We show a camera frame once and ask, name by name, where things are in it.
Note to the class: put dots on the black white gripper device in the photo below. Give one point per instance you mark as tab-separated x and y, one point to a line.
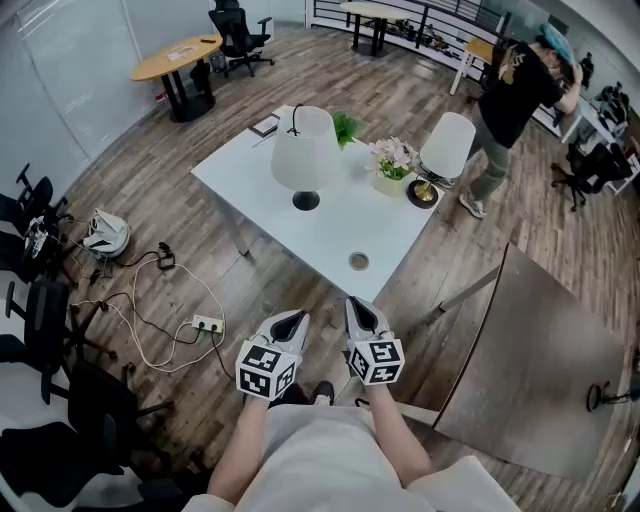
35	240

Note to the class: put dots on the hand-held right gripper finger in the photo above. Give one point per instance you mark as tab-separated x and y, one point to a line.
350	325
377	322

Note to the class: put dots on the person's dark shoe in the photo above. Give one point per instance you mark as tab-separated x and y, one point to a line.
322	392

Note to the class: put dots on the grey mesh waste bin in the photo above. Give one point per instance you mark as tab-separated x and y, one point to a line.
217	62

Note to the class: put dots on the person's light grey shirt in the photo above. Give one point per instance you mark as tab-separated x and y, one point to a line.
320	460

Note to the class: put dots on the round pale wooden table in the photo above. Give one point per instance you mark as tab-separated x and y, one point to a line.
372	10

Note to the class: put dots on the round orange wooden table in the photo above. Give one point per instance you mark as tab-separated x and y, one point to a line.
155	67

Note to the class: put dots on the black metal railing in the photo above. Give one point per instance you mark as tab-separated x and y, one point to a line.
425	20

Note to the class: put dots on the black picture frame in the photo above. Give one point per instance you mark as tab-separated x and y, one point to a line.
264	125

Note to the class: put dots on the green potted plant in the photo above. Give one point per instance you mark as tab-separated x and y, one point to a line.
347	127

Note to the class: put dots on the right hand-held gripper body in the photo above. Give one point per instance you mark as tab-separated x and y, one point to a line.
375	360

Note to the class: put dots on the person's left forearm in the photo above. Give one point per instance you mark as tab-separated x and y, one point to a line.
235	450

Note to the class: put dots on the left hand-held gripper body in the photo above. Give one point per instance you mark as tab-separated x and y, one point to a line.
265	370

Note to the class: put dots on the white object on table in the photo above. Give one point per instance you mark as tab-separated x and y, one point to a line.
180	50

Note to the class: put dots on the row of small shelf items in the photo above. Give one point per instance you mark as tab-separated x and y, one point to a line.
440	44

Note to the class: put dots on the white lamp with gold base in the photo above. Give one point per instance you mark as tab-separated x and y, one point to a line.
447	145

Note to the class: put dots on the white shade table lamp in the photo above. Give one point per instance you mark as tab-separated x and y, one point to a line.
305	155

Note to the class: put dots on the person's right forearm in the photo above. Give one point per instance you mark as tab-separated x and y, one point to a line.
395	435

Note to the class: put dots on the large dark brown table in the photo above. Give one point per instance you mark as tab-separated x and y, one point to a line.
540	360

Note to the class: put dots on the pink flowers in pale pot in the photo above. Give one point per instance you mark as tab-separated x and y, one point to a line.
392	162

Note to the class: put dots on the white rectangular table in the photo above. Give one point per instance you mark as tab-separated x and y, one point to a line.
325	240

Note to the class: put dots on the person's black trousers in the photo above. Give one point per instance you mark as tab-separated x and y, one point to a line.
295	395

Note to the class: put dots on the small black device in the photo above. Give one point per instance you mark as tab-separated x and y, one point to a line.
166	260

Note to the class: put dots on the cluster of black office chairs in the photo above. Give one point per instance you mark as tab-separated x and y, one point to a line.
45	310

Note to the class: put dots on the black swivel office chair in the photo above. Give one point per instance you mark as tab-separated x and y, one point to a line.
595	167
235	30

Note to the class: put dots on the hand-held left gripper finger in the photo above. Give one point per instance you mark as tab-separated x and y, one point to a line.
272	326
302	337

